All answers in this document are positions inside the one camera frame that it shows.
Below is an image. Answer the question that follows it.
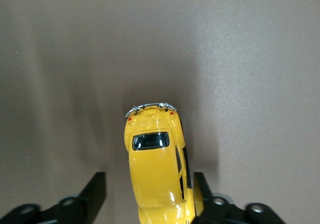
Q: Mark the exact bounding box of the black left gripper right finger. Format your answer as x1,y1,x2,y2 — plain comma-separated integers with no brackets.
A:
193,171,284,224

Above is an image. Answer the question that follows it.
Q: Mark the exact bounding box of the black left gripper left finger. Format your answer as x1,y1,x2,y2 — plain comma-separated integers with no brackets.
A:
0,171,108,224

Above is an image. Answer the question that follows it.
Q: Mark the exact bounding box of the yellow beetle toy car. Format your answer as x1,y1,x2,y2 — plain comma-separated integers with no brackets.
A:
124,102,205,224

